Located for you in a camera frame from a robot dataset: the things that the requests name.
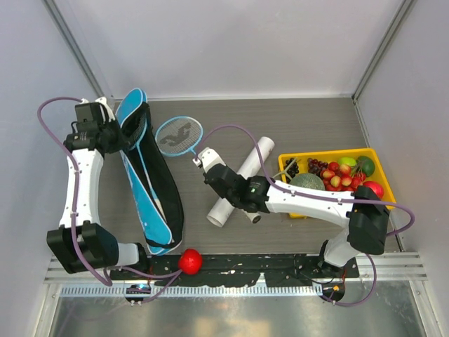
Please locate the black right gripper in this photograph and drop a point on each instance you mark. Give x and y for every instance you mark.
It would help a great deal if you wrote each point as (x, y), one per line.
(221, 195)

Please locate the yellow-green fruit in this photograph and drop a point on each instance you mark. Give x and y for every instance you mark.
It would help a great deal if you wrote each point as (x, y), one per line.
(349, 161)

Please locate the red apple on table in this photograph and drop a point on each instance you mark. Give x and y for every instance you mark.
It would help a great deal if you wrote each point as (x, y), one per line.
(190, 262)

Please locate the blue racket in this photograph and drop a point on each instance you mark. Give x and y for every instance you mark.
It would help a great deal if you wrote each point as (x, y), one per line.
(180, 135)
(143, 160)

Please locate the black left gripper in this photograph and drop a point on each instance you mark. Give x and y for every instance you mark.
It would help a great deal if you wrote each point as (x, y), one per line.
(121, 141)

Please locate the red apple in tray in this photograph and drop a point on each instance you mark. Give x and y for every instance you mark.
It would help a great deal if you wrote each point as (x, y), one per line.
(375, 187)

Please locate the black grape bunch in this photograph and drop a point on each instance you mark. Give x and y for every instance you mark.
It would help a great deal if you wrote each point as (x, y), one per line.
(290, 170)

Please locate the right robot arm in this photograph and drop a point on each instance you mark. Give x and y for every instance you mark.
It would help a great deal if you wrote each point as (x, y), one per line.
(361, 215)

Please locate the blue sport racket bag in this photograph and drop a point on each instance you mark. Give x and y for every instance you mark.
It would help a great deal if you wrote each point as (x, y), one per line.
(161, 236)

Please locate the red cherry bunch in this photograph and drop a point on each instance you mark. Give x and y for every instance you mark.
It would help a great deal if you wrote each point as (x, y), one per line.
(342, 177)

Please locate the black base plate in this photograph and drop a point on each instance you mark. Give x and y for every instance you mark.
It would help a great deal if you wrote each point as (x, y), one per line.
(284, 269)

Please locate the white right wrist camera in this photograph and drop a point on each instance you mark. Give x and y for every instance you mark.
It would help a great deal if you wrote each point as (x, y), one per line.
(207, 159)

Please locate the green lime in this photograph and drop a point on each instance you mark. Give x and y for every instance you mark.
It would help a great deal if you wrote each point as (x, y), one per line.
(366, 165)

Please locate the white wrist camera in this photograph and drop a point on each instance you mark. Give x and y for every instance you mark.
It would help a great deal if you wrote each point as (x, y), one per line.
(207, 159)
(98, 111)

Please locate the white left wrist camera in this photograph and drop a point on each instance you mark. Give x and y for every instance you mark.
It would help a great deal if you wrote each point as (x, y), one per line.
(98, 111)

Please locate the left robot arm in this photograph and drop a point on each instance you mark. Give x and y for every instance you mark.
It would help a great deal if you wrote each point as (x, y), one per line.
(80, 243)

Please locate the green netted melon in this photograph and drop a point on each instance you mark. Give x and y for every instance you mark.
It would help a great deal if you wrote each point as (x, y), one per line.
(309, 181)

